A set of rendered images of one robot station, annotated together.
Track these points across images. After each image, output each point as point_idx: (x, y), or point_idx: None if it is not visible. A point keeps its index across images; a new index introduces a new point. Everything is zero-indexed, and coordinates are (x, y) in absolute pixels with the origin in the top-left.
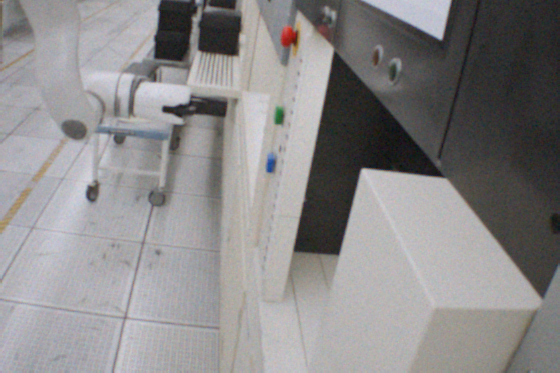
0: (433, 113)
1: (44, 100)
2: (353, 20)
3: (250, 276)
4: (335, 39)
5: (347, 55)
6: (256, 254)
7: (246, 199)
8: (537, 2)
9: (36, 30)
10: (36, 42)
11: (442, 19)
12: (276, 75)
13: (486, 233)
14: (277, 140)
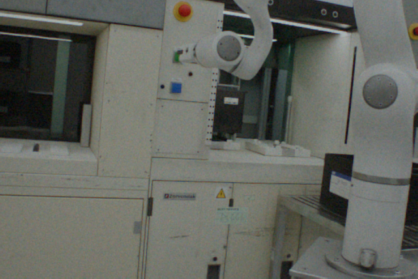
0: (354, 19)
1: (269, 49)
2: (298, 2)
3: (159, 176)
4: (280, 8)
5: (298, 13)
6: (160, 158)
7: (34, 174)
8: None
9: (268, 0)
10: (266, 9)
11: (351, 3)
12: (128, 40)
13: None
14: (170, 74)
